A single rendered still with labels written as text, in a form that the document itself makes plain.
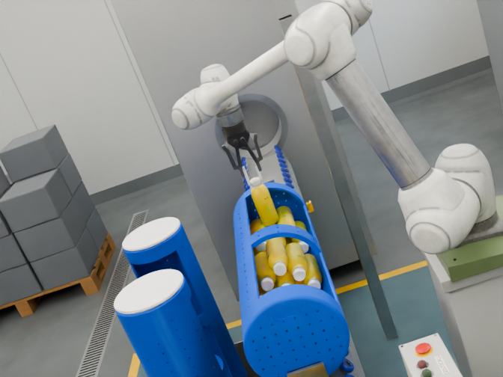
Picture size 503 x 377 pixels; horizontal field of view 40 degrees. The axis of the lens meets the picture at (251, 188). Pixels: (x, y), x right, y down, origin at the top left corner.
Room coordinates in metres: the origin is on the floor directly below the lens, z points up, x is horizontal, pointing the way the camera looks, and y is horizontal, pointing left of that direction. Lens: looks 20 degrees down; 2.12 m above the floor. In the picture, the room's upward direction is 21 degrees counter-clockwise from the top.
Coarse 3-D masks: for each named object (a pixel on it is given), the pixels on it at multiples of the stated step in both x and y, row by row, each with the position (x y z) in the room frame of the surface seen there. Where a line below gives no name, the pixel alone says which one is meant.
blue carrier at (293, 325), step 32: (288, 192) 2.36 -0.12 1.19; (288, 224) 2.02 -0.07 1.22; (320, 256) 1.93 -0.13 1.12; (256, 288) 1.69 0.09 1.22; (288, 288) 1.61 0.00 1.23; (320, 288) 1.94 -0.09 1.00; (256, 320) 1.57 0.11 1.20; (288, 320) 1.56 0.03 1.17; (320, 320) 1.56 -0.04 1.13; (256, 352) 1.57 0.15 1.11; (288, 352) 1.56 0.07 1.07; (320, 352) 1.56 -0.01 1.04
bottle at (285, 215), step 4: (280, 208) 2.39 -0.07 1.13; (284, 208) 2.38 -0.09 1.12; (288, 208) 2.39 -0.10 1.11; (280, 212) 2.35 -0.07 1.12; (284, 212) 2.34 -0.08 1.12; (288, 212) 2.34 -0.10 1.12; (280, 216) 2.33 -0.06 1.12; (284, 216) 2.30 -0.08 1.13; (288, 216) 2.30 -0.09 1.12; (292, 216) 2.33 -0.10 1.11; (280, 220) 2.29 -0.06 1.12; (284, 220) 2.28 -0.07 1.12; (288, 220) 2.28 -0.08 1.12; (292, 220) 2.29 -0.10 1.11; (292, 224) 2.27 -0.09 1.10
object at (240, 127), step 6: (234, 126) 2.29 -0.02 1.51; (240, 126) 2.30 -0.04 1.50; (228, 132) 2.30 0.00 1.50; (234, 132) 2.29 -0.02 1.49; (240, 132) 2.29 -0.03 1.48; (246, 132) 2.32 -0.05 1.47; (228, 138) 2.32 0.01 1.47; (234, 138) 2.32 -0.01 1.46; (240, 138) 2.32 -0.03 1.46; (246, 138) 2.32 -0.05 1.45; (240, 144) 2.32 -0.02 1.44
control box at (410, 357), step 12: (432, 336) 1.37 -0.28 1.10; (408, 348) 1.36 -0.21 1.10; (432, 348) 1.33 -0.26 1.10; (444, 348) 1.32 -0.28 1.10; (408, 360) 1.32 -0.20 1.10; (432, 360) 1.29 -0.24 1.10; (444, 360) 1.28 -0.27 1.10; (408, 372) 1.33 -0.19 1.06; (420, 372) 1.27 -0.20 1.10; (432, 372) 1.25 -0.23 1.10; (444, 372) 1.24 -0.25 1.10; (456, 372) 1.23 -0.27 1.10
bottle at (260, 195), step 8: (256, 192) 2.30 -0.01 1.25; (264, 192) 2.30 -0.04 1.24; (256, 200) 2.30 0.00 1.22; (264, 200) 2.29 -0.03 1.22; (256, 208) 2.32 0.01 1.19; (264, 208) 2.29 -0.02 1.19; (272, 208) 2.30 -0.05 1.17; (264, 216) 2.30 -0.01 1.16; (272, 216) 2.30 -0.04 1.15; (264, 224) 2.31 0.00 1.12
